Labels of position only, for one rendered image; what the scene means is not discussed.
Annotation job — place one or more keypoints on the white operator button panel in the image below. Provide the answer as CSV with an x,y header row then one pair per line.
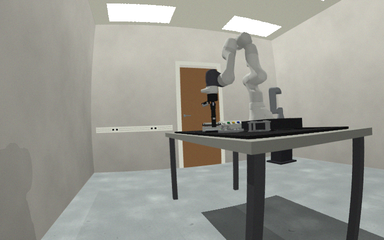
x,y
232,124

